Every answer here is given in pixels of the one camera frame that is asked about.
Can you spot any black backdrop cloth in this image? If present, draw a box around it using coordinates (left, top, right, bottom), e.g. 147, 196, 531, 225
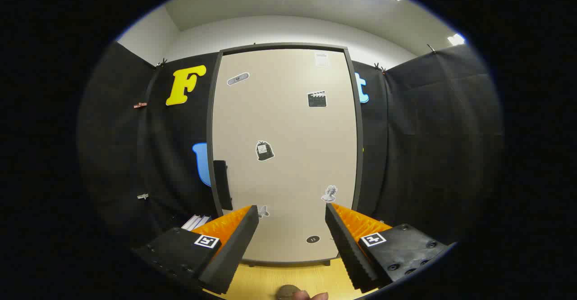
77, 41, 504, 252

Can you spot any brown fuzzy shoe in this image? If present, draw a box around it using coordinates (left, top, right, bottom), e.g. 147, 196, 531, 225
276, 285, 302, 300

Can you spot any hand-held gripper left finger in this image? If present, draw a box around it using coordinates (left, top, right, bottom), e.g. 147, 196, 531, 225
133, 205, 260, 295

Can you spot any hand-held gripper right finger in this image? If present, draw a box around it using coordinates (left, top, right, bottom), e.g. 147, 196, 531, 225
325, 202, 453, 291

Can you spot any dark grey shoe cabinet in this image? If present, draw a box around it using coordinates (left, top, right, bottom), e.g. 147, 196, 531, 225
206, 43, 364, 267

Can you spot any black door handle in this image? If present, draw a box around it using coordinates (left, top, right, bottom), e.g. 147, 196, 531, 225
213, 160, 234, 211

